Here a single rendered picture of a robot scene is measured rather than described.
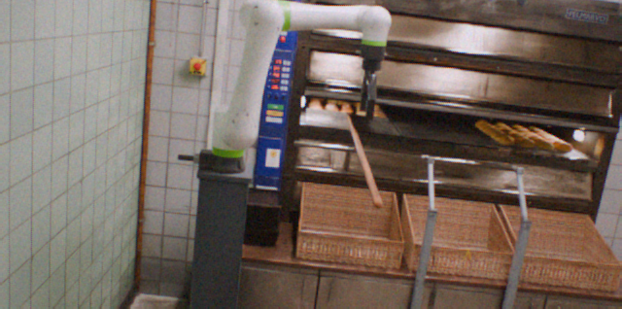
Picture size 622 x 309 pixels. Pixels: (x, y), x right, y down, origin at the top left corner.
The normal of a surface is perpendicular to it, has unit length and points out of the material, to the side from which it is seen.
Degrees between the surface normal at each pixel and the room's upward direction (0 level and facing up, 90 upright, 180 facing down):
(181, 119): 90
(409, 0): 90
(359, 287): 90
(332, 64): 70
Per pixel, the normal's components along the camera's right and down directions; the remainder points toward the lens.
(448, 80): 0.05, -0.12
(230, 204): 0.08, 0.23
